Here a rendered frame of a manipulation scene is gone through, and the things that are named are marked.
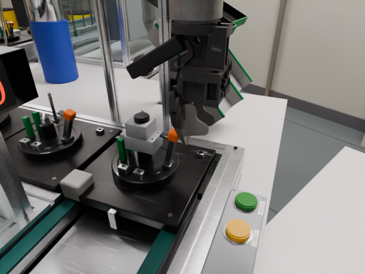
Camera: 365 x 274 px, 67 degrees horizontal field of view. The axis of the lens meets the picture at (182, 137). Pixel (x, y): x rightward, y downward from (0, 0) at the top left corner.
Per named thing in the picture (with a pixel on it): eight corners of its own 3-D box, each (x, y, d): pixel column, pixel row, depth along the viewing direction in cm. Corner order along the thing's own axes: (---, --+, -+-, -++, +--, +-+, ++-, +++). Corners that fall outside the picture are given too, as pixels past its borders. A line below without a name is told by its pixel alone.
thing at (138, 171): (145, 175, 53) (145, 169, 52) (142, 180, 51) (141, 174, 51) (137, 173, 53) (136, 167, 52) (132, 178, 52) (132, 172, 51)
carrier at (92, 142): (123, 136, 73) (117, 92, 66) (57, 195, 54) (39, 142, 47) (52, 120, 80) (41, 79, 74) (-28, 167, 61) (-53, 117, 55)
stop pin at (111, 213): (120, 225, 51) (117, 209, 48) (117, 230, 50) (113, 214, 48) (113, 223, 51) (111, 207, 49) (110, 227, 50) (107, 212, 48)
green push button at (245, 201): (257, 202, 52) (259, 194, 51) (254, 217, 49) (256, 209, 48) (237, 197, 53) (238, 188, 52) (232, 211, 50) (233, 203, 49)
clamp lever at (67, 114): (73, 137, 63) (76, 111, 59) (67, 141, 62) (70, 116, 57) (60, 129, 64) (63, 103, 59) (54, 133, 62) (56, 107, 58)
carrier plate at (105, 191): (215, 156, 65) (216, 149, 64) (176, 235, 46) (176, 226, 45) (127, 137, 72) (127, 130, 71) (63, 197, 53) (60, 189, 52)
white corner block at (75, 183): (96, 188, 55) (93, 173, 53) (81, 204, 52) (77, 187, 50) (77, 182, 57) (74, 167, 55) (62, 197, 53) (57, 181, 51)
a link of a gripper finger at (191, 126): (205, 158, 47) (207, 109, 42) (173, 150, 49) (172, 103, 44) (210, 148, 49) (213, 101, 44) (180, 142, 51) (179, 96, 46)
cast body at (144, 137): (163, 143, 56) (162, 113, 52) (153, 155, 52) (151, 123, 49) (127, 136, 58) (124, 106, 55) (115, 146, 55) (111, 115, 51)
